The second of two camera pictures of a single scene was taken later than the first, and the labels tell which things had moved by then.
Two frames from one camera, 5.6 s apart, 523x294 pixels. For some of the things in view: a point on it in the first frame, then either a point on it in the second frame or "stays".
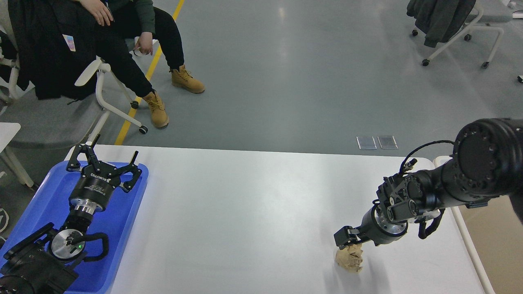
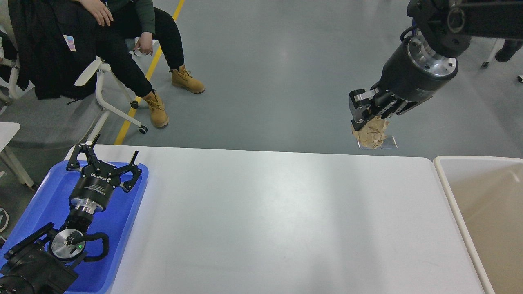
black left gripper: [91, 191] stays
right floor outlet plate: [387, 142] stays
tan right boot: [159, 116] stays
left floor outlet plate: [366, 143] stays
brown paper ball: [349, 258] → [371, 134]
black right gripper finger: [346, 235] → [360, 102]
